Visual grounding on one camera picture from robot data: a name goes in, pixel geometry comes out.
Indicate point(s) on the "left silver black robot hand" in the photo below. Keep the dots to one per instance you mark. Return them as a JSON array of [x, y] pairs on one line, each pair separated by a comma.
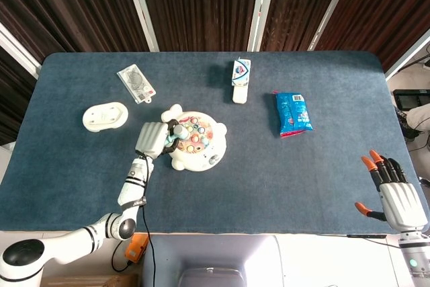
[[154, 139]]

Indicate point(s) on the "right silver orange-tipped robot hand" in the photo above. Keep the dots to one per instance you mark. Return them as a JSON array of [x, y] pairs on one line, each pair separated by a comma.
[[399, 206]]

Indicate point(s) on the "small teal toy rod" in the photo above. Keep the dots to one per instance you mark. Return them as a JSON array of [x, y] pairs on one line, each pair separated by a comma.
[[178, 133]]

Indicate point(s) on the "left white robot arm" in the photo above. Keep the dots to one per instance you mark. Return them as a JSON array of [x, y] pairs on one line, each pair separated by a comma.
[[84, 226]]

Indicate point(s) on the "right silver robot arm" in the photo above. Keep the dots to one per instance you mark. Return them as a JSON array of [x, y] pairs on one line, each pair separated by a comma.
[[415, 260]]

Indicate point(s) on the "cream fishing game toy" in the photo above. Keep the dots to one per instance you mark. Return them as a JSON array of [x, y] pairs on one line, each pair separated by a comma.
[[200, 144]]

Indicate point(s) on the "cream oval plastic base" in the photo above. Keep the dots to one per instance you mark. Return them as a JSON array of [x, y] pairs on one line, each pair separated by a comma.
[[105, 117]]

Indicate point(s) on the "clear packaged metal strainer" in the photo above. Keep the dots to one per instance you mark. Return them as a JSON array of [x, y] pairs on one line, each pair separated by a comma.
[[136, 82]]

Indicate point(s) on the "person in white clothing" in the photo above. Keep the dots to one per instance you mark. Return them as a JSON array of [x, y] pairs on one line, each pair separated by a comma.
[[418, 119]]

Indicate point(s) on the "dark blue table mat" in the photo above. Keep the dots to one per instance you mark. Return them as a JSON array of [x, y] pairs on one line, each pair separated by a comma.
[[235, 193]]

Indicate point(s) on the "black equipment case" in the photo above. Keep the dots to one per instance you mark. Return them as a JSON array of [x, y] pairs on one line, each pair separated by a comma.
[[408, 96]]

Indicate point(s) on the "orange handheld device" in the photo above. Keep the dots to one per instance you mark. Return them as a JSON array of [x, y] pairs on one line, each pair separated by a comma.
[[136, 249]]

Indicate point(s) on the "grey robot torso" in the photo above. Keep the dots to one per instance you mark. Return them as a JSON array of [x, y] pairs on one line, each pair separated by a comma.
[[211, 261]]

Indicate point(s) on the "blue snack bag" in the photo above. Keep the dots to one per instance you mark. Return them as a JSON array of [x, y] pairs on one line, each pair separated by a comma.
[[293, 114]]

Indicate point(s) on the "brown cardboard box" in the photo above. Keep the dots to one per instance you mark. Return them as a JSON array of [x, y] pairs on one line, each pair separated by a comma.
[[87, 281]]

